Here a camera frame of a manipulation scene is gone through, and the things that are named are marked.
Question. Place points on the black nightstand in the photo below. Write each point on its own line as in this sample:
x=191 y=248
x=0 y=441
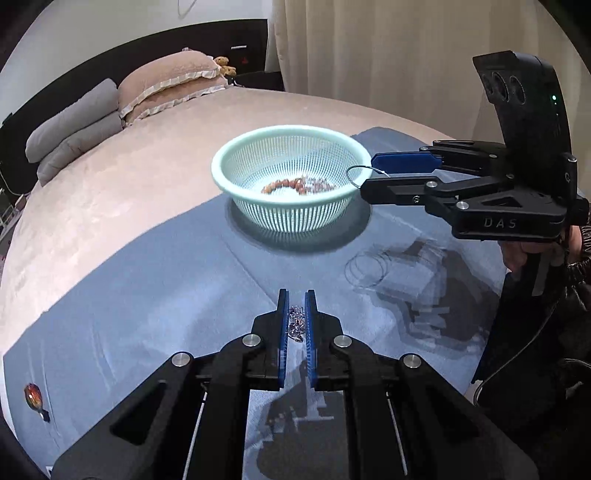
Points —
x=258 y=79

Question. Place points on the person's right hand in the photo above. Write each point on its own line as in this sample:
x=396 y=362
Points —
x=515 y=256

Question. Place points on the beige curtain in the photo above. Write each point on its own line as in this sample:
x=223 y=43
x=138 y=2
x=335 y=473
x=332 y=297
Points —
x=392 y=69

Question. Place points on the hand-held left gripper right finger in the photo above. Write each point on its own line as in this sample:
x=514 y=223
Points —
x=310 y=323

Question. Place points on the clear crystal earrings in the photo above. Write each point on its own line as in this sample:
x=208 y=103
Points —
x=295 y=323

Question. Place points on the brown teddy bear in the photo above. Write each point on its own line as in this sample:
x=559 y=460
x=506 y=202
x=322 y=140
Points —
x=224 y=65

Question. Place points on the teal plastic basket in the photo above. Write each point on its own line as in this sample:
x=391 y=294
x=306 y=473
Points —
x=231 y=157

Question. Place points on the large silver hoop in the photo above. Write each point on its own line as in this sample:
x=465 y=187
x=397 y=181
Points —
x=348 y=177

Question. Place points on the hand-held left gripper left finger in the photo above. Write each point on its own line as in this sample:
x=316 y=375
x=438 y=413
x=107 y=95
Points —
x=282 y=323

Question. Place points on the pink ruffled pillow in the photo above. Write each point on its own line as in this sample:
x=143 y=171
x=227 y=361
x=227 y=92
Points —
x=184 y=97
x=171 y=74

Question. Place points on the black headboard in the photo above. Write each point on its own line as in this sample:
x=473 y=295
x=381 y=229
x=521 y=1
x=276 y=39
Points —
x=92 y=60

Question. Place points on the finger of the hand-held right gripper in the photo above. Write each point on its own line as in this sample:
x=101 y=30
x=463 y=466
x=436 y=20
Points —
x=397 y=191
x=401 y=162

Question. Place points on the grey pillow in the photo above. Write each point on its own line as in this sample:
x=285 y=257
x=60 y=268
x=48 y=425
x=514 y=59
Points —
x=74 y=115
x=83 y=147

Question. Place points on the bed with beige sheet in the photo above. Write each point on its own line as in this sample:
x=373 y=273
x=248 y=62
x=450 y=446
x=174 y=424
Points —
x=138 y=184

